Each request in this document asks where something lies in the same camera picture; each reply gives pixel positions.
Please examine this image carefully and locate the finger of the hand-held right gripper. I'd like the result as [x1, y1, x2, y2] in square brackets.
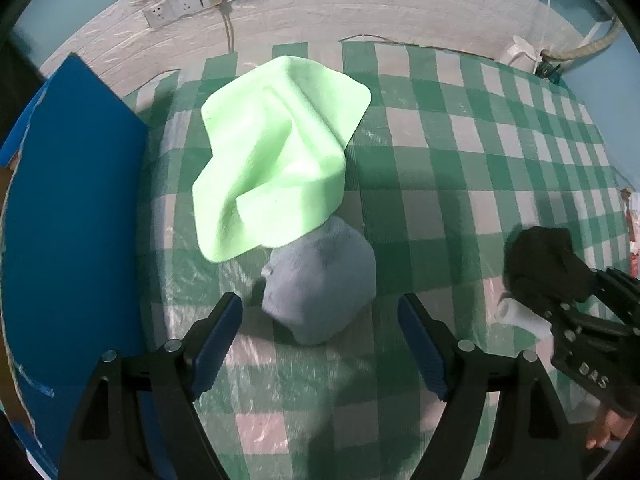
[510, 280, 626, 334]
[592, 267, 640, 331]

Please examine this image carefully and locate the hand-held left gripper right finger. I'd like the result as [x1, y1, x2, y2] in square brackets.
[397, 292, 583, 480]

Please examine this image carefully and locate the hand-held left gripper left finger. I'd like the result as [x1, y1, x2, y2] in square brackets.
[59, 291, 244, 480]

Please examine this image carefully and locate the black sock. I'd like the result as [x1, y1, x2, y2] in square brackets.
[505, 226, 593, 306]

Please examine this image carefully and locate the grey sock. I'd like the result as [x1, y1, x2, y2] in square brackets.
[261, 216, 377, 346]

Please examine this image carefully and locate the blue cardboard box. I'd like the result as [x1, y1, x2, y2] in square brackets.
[0, 52, 151, 480]

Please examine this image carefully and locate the person's right hand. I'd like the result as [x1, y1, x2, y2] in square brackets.
[586, 405, 628, 450]

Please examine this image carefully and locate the small white roll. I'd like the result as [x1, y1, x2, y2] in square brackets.
[497, 297, 551, 341]

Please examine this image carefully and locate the red and white plastic bag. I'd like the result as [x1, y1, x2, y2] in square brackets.
[622, 187, 640, 277]

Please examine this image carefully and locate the green checkered tablecloth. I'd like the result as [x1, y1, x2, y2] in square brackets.
[137, 40, 633, 480]

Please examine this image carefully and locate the light green cloth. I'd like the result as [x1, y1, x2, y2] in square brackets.
[192, 55, 372, 263]

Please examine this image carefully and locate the white kettle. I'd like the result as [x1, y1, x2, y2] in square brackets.
[505, 35, 543, 68]

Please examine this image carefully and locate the beige ribbed hose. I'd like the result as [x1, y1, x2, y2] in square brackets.
[540, 15, 621, 63]

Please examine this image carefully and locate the white hanging string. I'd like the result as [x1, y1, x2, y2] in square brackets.
[542, 0, 558, 51]

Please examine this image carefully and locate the beige plug with cable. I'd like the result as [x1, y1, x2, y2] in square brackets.
[207, 0, 238, 54]

